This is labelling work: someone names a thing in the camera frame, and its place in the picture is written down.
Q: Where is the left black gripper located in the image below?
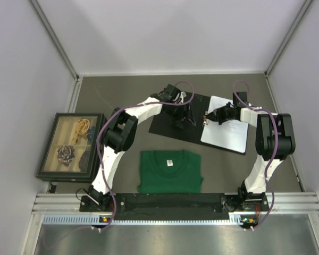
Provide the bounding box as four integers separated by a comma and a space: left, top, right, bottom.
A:
166, 101, 195, 129

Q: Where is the white folder black inside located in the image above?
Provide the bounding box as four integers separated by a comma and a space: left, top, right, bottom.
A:
149, 94, 248, 155

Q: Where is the white printed paper stack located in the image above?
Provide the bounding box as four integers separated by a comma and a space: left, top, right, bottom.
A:
200, 95, 249, 154

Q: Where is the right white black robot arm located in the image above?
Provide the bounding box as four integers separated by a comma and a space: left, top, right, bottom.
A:
201, 92, 296, 210

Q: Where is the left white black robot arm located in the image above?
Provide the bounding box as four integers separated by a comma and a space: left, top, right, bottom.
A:
87, 84, 195, 211

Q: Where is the green folded t-shirt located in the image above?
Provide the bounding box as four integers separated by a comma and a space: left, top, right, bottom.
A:
138, 150, 204, 194

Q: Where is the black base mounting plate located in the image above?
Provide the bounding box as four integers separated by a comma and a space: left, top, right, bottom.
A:
79, 193, 268, 221

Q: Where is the black glass-lid display box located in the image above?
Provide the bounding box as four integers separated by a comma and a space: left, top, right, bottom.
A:
36, 113, 106, 183

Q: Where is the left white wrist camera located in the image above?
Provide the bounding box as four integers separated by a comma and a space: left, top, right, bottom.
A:
174, 91, 187, 104

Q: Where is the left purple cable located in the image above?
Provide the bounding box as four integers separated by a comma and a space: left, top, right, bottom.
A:
91, 80, 195, 231

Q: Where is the grey slotted cable duct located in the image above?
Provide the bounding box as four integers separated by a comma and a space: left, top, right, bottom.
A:
43, 214, 257, 226

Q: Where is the right aluminium corner post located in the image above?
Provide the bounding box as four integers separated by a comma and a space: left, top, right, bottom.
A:
264, 0, 314, 78

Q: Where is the aluminium corner post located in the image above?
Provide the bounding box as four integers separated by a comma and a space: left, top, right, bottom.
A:
264, 0, 314, 78
28, 0, 79, 80

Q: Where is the aluminium front rail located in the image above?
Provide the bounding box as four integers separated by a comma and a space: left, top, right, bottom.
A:
32, 192, 319, 214

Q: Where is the left aluminium corner post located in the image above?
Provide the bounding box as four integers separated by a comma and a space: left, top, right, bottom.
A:
28, 0, 79, 80

